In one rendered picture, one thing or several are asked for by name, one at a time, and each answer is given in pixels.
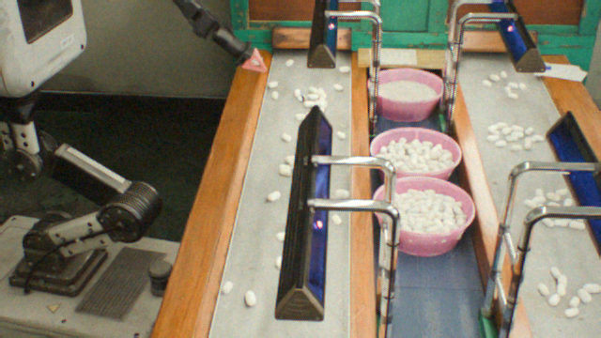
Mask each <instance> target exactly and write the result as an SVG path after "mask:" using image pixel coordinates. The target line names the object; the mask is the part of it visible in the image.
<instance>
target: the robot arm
mask: <svg viewBox="0 0 601 338"><path fill-rule="evenodd" d="M171 1H172V2H173V3H174V4H175V5H176V6H177V7H178V9H180V10H181V12H182V13H183V15H184V17H185V18H186V19H187V20H188V23H189V24H190V25H191V26H192V27H193V32H194V33H195V34H196V35H197V36H198V37H199V38H201V37H202V38H204V39H207V38H208V37H209V36H210V34H211V33H212V32H213V33H214V34H213V36H212V40H213V41H215V42H216V43H217V44H219V45H220V46H221V47H222V48H224V49H225V50H226V51H227V52H229V53H230V54H232V55H233V57H234V58H235V59H236V62H235V65H234V66H235V67H238V66H239V65H240V67H242V68H243V69H250V70H255V71H260V72H264V73H265V72H266V71H267V68H266V66H265V64H264V62H263V60H262V58H261V56H260V54H259V52H258V51H257V49H256V48H255V47H253V48H252V47H251V44H252V42H251V41H250V40H249V41H248V42H247V43H246V44H245V43H244V42H242V41H241V40H240V39H239V38H237V37H236V36H235V35H233V25H232V24H231V23H230V22H227V21H222V19H221V18H220V17H219V16H218V15H216V14H215V13H214V12H213V11H212V10H210V9H208V8H207V7H205V6H204V5H203V4H202V3H201V2H199V1H198V0H171ZM254 59H255V61H256V62H258V63H259V64H260V66H261V67H262V68H260V67H258V66H255V65H253V64H251V62H252V60H254Z"/></svg>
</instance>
